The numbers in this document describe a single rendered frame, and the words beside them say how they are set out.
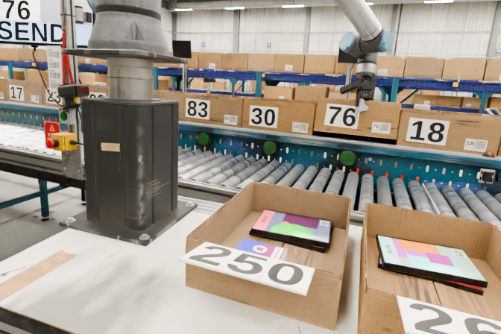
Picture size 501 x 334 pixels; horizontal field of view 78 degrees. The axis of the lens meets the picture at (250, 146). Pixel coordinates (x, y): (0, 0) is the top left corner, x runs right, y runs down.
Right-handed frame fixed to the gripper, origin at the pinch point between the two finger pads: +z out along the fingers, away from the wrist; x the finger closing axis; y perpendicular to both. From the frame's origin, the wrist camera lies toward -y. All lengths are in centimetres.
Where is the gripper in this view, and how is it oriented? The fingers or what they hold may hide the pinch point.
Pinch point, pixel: (355, 115)
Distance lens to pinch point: 160.3
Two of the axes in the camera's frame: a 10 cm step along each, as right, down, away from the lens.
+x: 3.4, 0.9, 9.4
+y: 9.3, 1.2, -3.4
